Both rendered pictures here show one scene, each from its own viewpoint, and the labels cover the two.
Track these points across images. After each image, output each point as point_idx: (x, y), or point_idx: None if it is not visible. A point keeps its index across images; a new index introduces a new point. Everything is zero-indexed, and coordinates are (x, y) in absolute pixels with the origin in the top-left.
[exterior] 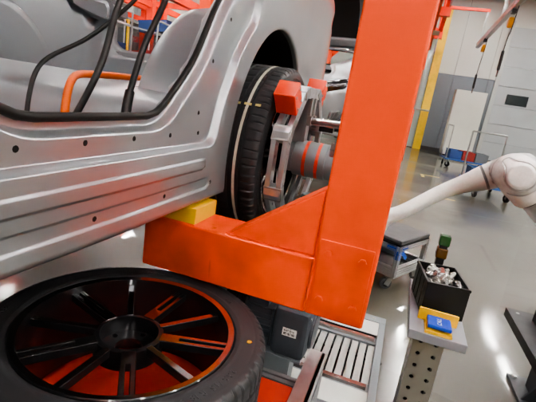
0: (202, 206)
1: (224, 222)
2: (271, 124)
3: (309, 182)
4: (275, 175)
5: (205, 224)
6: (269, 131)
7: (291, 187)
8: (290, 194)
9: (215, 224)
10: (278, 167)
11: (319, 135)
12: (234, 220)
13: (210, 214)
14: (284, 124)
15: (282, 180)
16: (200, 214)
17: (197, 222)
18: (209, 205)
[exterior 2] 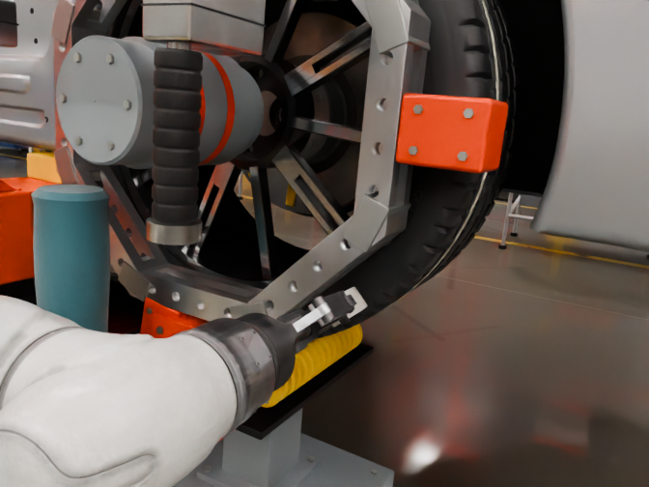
0: (40, 155)
1: (26, 185)
2: (127, 15)
3: (333, 243)
4: (250, 180)
5: (26, 180)
6: (128, 32)
7: (369, 271)
8: (373, 297)
9: (22, 182)
10: (265, 159)
11: (375, 47)
12: (34, 188)
13: (59, 179)
14: (109, 2)
15: (60, 132)
16: (35, 165)
17: (31, 175)
18: (52, 160)
